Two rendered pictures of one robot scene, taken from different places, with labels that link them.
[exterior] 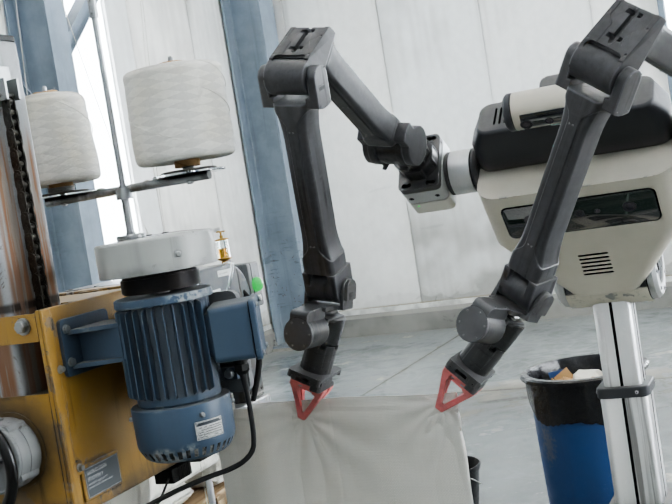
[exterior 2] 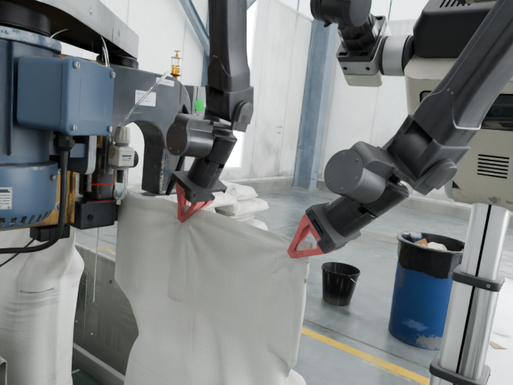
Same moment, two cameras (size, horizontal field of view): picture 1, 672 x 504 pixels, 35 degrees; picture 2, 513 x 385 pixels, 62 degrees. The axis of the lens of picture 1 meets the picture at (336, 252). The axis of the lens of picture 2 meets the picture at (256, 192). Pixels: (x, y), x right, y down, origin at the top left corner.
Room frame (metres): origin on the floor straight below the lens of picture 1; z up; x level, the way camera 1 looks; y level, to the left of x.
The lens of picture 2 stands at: (1.09, -0.18, 1.25)
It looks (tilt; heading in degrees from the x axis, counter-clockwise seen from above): 9 degrees down; 10
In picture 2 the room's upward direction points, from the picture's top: 6 degrees clockwise
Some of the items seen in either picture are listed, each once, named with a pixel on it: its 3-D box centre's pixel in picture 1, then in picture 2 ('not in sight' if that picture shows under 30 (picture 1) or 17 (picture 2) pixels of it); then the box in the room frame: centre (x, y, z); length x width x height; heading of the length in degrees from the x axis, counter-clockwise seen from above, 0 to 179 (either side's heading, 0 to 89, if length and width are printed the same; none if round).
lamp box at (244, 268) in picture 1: (239, 286); (188, 104); (2.12, 0.20, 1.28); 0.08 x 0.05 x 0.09; 66
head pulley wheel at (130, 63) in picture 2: not in sight; (117, 64); (1.98, 0.32, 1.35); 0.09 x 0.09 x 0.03
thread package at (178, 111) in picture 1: (179, 114); not in sight; (1.73, 0.22, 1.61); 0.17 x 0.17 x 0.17
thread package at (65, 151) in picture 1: (52, 139); not in sight; (1.83, 0.45, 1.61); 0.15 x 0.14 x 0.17; 66
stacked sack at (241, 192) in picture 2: not in sight; (223, 189); (5.42, 0.97, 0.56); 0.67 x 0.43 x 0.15; 66
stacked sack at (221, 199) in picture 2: not in sight; (200, 198); (4.76, 1.00, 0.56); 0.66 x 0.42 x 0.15; 156
